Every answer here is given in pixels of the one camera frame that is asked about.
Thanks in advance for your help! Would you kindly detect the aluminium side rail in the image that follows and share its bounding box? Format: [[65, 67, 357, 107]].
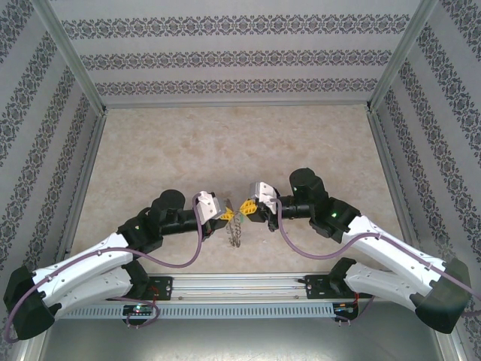
[[367, 111, 428, 270], [56, 112, 108, 264]]

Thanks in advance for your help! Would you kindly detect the right circuit board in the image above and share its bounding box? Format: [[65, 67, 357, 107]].
[[332, 302, 360, 315]]

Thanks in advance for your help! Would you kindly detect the grey metal sheet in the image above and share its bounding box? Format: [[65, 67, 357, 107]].
[[37, 300, 452, 361]]

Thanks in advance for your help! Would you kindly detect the silver keyring chain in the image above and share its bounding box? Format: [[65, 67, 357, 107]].
[[225, 208, 247, 249]]

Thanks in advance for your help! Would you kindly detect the grey wall base strip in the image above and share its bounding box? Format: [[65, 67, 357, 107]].
[[104, 105, 371, 111]]

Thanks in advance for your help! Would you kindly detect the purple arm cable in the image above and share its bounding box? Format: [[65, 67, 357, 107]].
[[5, 192, 207, 343], [274, 198, 481, 328]]

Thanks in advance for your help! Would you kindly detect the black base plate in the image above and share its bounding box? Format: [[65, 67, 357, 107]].
[[304, 273, 374, 301], [148, 276, 174, 301]]

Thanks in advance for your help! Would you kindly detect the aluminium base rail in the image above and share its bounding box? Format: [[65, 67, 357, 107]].
[[108, 268, 443, 302]]

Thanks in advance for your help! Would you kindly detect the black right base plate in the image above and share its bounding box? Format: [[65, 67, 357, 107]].
[[304, 273, 374, 301]]

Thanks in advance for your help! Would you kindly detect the aluminium corner post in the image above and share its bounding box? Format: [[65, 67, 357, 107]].
[[366, 0, 440, 112], [32, 0, 108, 116]]

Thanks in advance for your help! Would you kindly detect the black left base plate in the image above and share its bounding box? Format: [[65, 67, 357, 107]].
[[148, 276, 174, 301]]

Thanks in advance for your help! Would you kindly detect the grey perforated cable duct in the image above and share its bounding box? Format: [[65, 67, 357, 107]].
[[59, 302, 335, 319]]

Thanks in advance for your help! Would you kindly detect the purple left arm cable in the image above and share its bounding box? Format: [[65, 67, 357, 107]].
[[5, 192, 207, 343]]

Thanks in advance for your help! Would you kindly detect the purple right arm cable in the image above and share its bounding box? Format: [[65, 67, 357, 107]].
[[274, 198, 481, 328]]

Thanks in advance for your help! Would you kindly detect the aluminium front frame bar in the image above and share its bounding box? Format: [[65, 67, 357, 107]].
[[20, 336, 52, 361], [437, 330, 467, 361]]

